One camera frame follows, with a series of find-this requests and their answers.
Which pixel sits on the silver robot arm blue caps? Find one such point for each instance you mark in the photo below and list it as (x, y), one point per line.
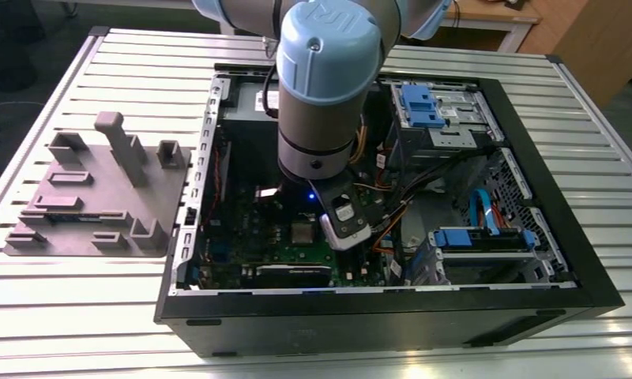
(322, 118)

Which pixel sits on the CPU socket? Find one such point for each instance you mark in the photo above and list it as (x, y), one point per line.
(303, 245)

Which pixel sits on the green motherboard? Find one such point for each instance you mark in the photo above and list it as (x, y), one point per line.
(252, 245)

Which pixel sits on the blue board connector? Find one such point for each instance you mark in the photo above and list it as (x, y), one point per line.
(222, 252)

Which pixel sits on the black green graphics card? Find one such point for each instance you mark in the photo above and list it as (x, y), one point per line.
(295, 276)

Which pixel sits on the grey power supply unit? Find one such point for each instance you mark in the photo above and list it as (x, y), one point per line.
(242, 102)

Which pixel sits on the silver metal disk bay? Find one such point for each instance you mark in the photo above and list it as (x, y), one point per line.
(443, 142)
(485, 256)

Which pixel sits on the hard disk in blue carrier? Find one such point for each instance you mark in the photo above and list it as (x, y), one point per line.
(453, 239)

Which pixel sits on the black PC case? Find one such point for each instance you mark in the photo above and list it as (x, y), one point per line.
(347, 327)

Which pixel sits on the grey printed parts rack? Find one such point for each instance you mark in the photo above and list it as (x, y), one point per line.
(106, 203)

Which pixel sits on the black table corner cap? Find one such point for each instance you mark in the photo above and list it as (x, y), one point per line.
(99, 31)
(554, 60)

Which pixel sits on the brown wooden cabinet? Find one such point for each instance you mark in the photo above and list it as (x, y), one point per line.
(606, 47)

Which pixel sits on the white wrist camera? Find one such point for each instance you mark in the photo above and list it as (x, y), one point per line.
(347, 233)

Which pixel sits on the blue plastic drive bracket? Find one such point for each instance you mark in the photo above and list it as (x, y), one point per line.
(425, 110)

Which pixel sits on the wooden desk white frame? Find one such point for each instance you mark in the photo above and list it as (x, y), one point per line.
(474, 13)

